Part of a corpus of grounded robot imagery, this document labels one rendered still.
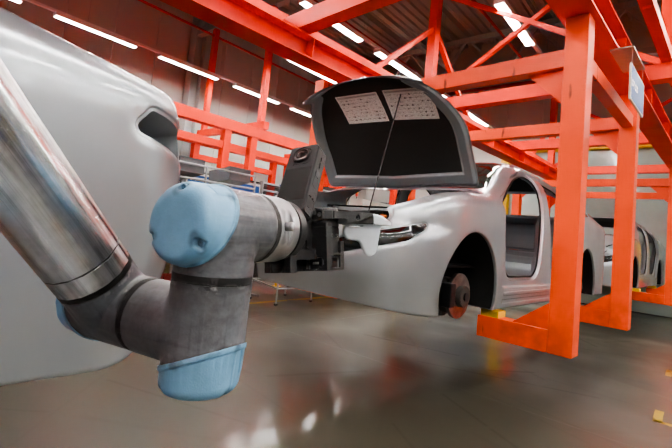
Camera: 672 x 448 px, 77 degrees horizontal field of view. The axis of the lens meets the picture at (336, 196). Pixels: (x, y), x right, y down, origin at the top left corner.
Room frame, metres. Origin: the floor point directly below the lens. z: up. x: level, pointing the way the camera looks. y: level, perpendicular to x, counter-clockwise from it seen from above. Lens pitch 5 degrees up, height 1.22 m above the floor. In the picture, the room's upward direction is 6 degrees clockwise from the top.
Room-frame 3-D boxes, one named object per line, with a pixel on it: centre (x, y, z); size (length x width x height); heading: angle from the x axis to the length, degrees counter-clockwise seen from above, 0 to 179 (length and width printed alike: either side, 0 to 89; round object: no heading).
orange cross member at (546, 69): (4.01, -0.71, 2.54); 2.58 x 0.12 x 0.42; 46
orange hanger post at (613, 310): (4.62, -2.85, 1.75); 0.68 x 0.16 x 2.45; 46
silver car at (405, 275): (4.78, -1.47, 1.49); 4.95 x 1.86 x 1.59; 136
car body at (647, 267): (9.18, -5.74, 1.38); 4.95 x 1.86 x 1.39; 136
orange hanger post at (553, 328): (3.23, -1.51, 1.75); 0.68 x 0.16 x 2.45; 46
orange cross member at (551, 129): (5.39, -2.06, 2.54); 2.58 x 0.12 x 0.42; 46
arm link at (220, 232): (0.41, 0.11, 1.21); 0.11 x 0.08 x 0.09; 154
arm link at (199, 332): (0.42, 0.13, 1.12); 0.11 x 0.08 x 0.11; 64
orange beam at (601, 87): (3.74, -2.37, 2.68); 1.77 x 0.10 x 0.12; 136
